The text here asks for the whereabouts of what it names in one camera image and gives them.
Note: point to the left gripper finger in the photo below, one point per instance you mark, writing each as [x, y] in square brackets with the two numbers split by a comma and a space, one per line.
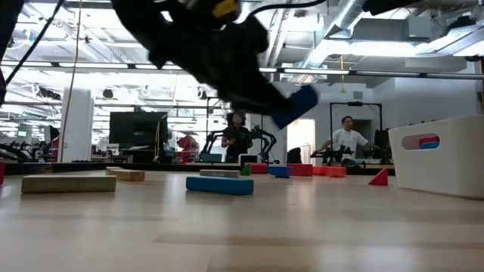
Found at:
[257, 98]

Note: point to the small green block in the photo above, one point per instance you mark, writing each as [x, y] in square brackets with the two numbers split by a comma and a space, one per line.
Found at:
[247, 172]

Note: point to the small blue studded block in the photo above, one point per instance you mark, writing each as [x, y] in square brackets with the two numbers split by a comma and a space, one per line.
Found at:
[281, 172]

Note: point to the plain wooden block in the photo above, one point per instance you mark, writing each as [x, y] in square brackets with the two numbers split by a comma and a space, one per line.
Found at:
[219, 173]
[68, 184]
[128, 175]

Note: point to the small orange studded block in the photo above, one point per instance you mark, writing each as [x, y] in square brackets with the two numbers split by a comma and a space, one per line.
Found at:
[320, 170]

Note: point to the small red block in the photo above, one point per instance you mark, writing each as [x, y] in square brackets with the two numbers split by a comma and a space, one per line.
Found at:
[381, 180]

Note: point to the white plastic bin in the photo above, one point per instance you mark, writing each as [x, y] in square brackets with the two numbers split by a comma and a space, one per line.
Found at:
[446, 170]

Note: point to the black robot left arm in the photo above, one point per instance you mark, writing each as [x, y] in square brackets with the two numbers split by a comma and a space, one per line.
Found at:
[7, 15]

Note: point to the black background robot arm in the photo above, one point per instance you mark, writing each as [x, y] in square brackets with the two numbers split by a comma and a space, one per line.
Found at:
[211, 138]
[332, 153]
[270, 138]

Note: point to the person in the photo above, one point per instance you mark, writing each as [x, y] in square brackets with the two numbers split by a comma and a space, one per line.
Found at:
[236, 140]
[348, 140]

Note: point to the white framed box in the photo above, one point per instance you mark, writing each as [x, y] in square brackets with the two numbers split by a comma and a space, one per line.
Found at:
[249, 159]

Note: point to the black office chair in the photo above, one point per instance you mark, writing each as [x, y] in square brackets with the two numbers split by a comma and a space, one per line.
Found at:
[294, 156]

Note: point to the overhead light bar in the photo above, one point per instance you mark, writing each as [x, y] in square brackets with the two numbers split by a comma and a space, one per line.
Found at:
[321, 71]

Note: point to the red background object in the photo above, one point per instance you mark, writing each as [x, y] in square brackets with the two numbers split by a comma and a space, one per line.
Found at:
[188, 145]

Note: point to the large black monitor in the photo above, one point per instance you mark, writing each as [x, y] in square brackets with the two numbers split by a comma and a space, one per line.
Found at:
[136, 130]

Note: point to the black upright screen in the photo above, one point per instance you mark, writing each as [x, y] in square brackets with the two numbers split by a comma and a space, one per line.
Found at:
[381, 141]

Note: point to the white pillar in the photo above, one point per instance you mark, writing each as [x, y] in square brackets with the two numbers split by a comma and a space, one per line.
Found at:
[77, 128]

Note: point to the black gantry frame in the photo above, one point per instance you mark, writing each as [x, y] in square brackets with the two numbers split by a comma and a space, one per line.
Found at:
[355, 103]
[211, 113]

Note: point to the silver ventilation duct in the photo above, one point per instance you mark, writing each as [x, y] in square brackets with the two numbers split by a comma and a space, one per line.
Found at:
[340, 22]

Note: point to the black table frame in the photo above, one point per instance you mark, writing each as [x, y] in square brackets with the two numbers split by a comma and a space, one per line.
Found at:
[75, 167]

